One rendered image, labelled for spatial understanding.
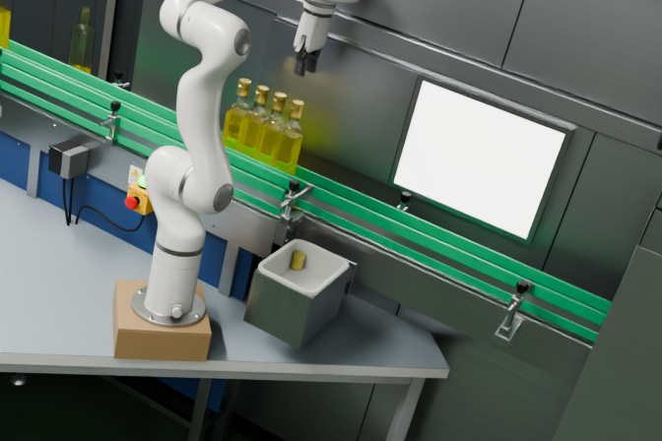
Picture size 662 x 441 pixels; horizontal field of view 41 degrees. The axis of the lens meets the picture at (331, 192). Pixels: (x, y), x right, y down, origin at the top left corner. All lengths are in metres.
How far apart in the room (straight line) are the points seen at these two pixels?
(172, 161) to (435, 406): 1.16
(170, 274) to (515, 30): 1.06
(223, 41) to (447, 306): 0.93
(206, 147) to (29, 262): 0.77
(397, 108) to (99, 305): 0.96
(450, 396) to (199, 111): 1.22
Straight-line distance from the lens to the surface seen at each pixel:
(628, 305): 2.02
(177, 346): 2.25
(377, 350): 2.49
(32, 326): 2.35
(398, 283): 2.36
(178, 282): 2.21
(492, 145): 2.34
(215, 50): 1.91
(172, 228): 2.15
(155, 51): 2.84
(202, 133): 2.02
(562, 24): 2.27
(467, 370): 2.65
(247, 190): 2.40
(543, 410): 2.64
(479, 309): 2.31
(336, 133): 2.51
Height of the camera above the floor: 2.15
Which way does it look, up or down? 25 degrees down
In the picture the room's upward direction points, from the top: 14 degrees clockwise
